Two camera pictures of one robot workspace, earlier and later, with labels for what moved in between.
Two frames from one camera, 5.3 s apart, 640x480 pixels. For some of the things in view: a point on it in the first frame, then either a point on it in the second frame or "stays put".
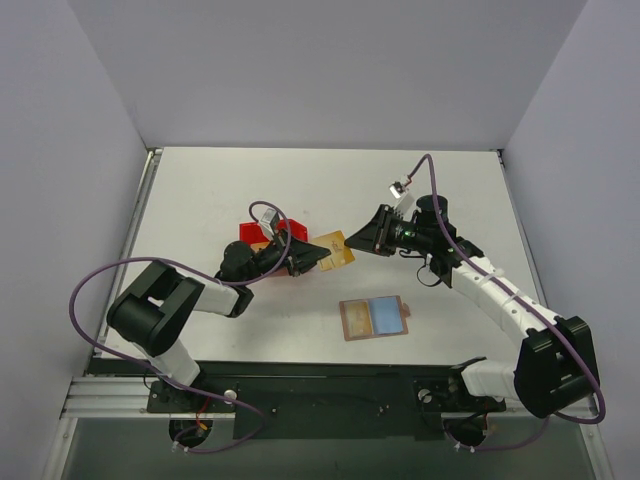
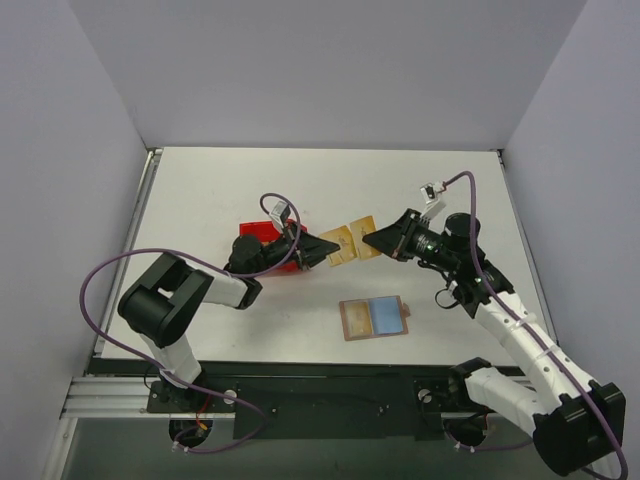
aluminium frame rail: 118,398 stays put
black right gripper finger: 365,237 → 391,236
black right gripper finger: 368,238 → 387,240
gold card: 359,318 stays put
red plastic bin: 252,232 stays put
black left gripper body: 289,252 stays put
